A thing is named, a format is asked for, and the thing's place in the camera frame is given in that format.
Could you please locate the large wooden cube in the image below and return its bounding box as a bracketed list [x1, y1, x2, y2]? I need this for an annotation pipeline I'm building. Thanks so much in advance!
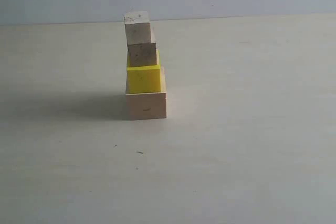
[125, 66, 167, 121]

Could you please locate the yellow cube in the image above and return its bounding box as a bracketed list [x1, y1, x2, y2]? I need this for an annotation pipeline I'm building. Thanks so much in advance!
[127, 49, 163, 94]

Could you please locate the medium wooden cube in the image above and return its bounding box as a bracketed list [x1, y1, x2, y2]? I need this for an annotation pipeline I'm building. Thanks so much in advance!
[128, 42, 159, 67]

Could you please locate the small wooden cube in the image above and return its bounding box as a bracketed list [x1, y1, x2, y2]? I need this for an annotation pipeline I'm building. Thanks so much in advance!
[124, 11, 156, 45]

